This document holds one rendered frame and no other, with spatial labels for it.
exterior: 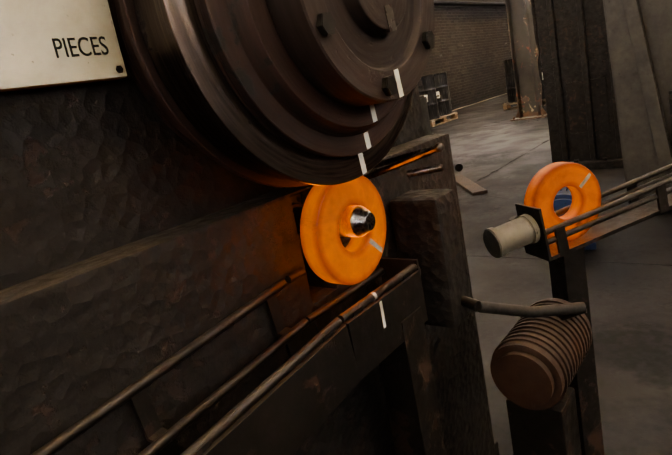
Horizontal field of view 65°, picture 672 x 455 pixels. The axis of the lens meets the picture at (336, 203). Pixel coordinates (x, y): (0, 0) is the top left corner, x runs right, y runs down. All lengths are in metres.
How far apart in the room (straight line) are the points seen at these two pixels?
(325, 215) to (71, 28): 0.36
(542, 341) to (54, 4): 0.85
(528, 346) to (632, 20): 2.56
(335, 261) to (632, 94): 2.82
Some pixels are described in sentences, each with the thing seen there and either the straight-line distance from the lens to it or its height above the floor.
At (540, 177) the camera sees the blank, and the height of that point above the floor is 0.77.
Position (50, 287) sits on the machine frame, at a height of 0.87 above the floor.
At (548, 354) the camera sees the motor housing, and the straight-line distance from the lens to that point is 0.98.
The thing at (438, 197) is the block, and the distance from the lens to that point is 0.91.
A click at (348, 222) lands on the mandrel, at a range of 0.72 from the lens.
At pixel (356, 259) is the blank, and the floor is 0.77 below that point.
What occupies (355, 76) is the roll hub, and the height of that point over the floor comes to 1.01.
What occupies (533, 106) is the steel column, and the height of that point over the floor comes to 0.19.
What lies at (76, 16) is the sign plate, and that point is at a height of 1.13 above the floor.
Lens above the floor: 1.00
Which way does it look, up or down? 11 degrees down
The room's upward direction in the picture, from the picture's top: 11 degrees counter-clockwise
